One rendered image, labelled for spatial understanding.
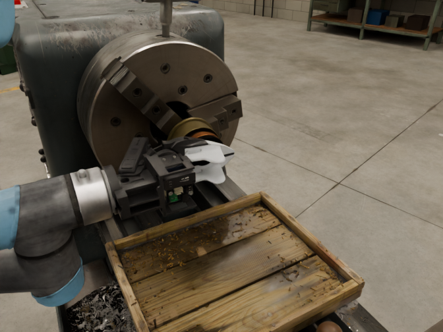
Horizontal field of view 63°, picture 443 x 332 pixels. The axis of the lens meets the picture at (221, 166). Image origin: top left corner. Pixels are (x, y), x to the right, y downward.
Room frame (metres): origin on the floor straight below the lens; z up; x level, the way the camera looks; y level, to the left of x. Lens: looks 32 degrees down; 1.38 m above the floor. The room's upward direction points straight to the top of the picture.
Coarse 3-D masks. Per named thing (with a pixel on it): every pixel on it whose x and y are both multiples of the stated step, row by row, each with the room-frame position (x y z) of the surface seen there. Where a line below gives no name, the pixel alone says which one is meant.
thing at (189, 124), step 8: (184, 120) 0.57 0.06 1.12; (192, 120) 0.58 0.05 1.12; (200, 120) 0.58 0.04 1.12; (176, 128) 0.56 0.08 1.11; (184, 128) 0.55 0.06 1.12; (192, 128) 0.55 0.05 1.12; (200, 128) 0.55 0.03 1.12; (208, 128) 0.56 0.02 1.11; (168, 136) 0.56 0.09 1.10; (176, 136) 0.55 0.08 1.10; (192, 136) 0.53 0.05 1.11; (200, 136) 0.53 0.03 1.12; (208, 136) 0.53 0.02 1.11; (216, 136) 0.54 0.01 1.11
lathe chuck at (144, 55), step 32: (160, 32) 0.73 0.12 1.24; (96, 64) 0.67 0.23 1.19; (128, 64) 0.61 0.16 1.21; (160, 64) 0.64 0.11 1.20; (192, 64) 0.67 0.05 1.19; (224, 64) 0.71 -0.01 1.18; (96, 96) 0.59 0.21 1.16; (160, 96) 0.64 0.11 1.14; (192, 96) 0.67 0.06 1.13; (96, 128) 0.58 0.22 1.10; (128, 128) 0.61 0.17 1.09
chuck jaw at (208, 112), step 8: (224, 96) 0.70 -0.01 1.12; (232, 96) 0.70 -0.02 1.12; (184, 104) 0.68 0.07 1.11; (208, 104) 0.68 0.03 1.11; (216, 104) 0.67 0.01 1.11; (224, 104) 0.67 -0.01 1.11; (232, 104) 0.67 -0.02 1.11; (240, 104) 0.68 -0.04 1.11; (184, 112) 0.68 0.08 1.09; (192, 112) 0.65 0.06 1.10; (200, 112) 0.65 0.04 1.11; (208, 112) 0.64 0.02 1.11; (216, 112) 0.64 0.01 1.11; (224, 112) 0.64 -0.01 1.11; (232, 112) 0.67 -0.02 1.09; (240, 112) 0.68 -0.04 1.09; (208, 120) 0.61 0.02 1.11; (216, 120) 0.61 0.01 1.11; (224, 120) 0.64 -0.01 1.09; (232, 120) 0.67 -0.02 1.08; (216, 128) 0.61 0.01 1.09; (224, 128) 0.64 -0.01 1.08
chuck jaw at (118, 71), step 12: (108, 72) 0.62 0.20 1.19; (120, 72) 0.61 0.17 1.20; (132, 72) 0.60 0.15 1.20; (120, 84) 0.59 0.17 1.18; (132, 84) 0.58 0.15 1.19; (144, 84) 0.59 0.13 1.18; (132, 96) 0.57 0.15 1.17; (144, 96) 0.58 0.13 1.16; (156, 96) 0.58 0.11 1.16; (144, 108) 0.57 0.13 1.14; (156, 108) 0.58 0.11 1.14; (168, 108) 0.58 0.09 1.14; (156, 120) 0.57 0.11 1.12; (168, 120) 0.56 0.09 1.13; (180, 120) 0.57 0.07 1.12; (168, 132) 0.56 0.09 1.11
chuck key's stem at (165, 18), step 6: (168, 0) 0.69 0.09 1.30; (162, 6) 0.69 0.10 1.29; (168, 6) 0.69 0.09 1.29; (162, 12) 0.69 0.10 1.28; (168, 12) 0.69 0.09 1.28; (162, 18) 0.69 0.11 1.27; (168, 18) 0.69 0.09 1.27; (162, 24) 0.69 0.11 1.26; (168, 24) 0.69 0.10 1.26; (162, 30) 0.69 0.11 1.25; (168, 30) 0.69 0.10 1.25; (162, 36) 0.69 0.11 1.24; (168, 36) 0.69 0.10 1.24
